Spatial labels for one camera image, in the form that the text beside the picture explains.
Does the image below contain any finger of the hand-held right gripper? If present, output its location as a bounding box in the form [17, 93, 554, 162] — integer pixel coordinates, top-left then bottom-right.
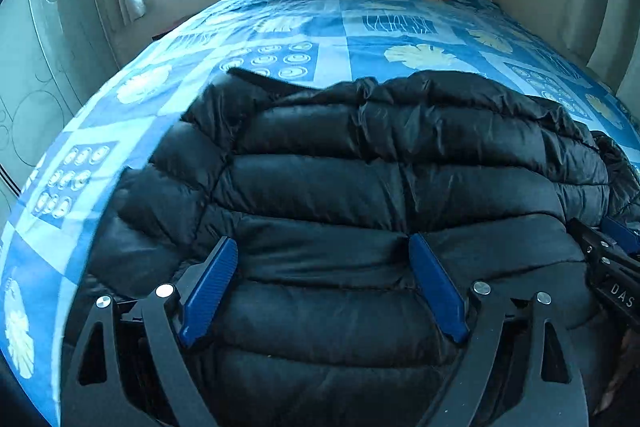
[570, 217, 617, 269]
[602, 215, 640, 254]

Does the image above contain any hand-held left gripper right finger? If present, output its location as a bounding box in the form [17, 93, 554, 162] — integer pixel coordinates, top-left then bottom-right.
[408, 233, 589, 427]

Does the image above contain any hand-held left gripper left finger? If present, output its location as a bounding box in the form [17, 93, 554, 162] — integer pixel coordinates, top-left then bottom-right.
[60, 236, 240, 427]

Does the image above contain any black puffer jacket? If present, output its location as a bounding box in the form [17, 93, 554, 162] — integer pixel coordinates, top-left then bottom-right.
[82, 67, 640, 427]

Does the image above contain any pale long curtain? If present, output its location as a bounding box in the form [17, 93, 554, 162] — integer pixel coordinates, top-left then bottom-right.
[586, 0, 640, 100]

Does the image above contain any wardrobe with circle pattern doors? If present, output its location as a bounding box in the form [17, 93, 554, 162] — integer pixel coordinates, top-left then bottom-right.
[0, 0, 127, 210]

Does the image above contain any bed with blue patterned sheet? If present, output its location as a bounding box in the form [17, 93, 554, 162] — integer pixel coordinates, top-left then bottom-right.
[0, 0, 640, 427]

